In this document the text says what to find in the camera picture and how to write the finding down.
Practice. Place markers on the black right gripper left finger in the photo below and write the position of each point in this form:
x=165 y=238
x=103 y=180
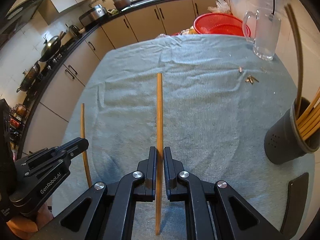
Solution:
x=146 y=189

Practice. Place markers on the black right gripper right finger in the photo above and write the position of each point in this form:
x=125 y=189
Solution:
x=172 y=168

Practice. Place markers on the light wooden chopstick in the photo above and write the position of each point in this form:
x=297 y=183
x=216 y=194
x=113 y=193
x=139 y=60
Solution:
x=159 y=148

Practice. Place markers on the person's left hand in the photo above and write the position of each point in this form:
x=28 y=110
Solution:
x=25 y=228

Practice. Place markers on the grey-green table cloth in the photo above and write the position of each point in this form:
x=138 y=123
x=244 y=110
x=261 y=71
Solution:
x=214 y=122

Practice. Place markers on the black chopstick holder cup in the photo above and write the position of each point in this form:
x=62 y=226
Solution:
x=283 y=143

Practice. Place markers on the black flat phone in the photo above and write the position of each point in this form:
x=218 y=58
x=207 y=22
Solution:
x=295 y=205

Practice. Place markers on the small nut shells pile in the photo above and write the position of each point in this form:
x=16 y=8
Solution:
x=250 y=78

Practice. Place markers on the black wok on stove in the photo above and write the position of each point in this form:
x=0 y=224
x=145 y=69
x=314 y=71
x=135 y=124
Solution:
x=51 y=46

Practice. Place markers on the chopstick in holder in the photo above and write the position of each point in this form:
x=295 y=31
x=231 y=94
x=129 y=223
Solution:
x=309 y=126
x=309 y=108

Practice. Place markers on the red plastic basket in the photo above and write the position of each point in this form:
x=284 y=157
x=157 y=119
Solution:
x=218 y=23

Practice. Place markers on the steel rice cooker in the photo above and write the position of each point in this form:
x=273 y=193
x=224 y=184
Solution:
x=92 y=15

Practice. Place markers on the dark cooking pot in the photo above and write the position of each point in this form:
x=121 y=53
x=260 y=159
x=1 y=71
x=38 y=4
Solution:
x=121 y=4

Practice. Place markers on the clear glass mug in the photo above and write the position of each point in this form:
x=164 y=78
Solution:
x=266 y=34

